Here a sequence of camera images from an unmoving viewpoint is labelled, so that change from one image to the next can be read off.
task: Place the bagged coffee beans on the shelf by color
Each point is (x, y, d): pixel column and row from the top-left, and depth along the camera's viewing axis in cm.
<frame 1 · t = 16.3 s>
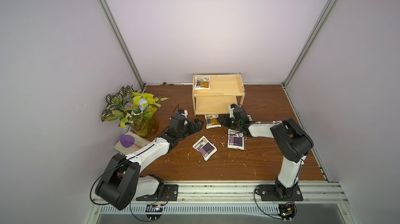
left hand: (201, 124, 85), fingers open
right hand: (219, 117, 95), fingers open
light wooden two-tier shelf: (225, 88, 92), point 21 cm above the table
yellow coffee bag left: (201, 83, 92), point 24 cm above the table
yellow coffee bag middle: (212, 121, 99), point 3 cm above the table
purple coffee bag left: (205, 147, 89), on the table
purple coffee bag right: (235, 139, 92), point 2 cm above the table
artificial green potted plant: (128, 107, 88), point 17 cm above the table
purple makeup sponge: (126, 140, 92), on the table

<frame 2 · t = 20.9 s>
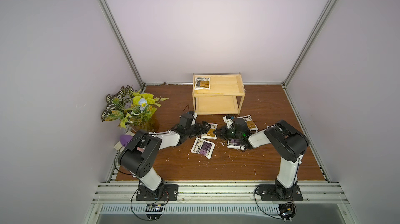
left hand: (208, 128, 91), fingers open
right hand: (212, 130, 90), fingers closed
yellow coffee bag middle: (210, 134, 92), point 3 cm above the table
the other named things where they were.

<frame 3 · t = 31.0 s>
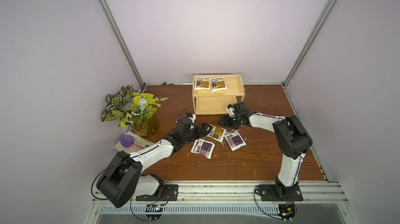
left hand: (210, 130, 83), fingers open
right hand: (221, 121, 95), fingers open
yellow coffee bag middle: (217, 84, 92), point 23 cm above the table
the other named things where they were.

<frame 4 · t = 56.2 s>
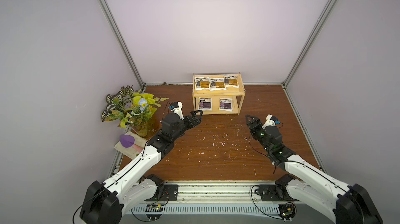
left hand: (199, 113, 76), fingers open
right hand: (247, 116, 79), fingers open
purple coffee bag left: (226, 104, 106), point 4 cm above the table
purple coffee bag right: (205, 103, 109), point 2 cm above the table
yellow coffee bag right: (230, 80, 95), point 23 cm above the table
the other named things where they were.

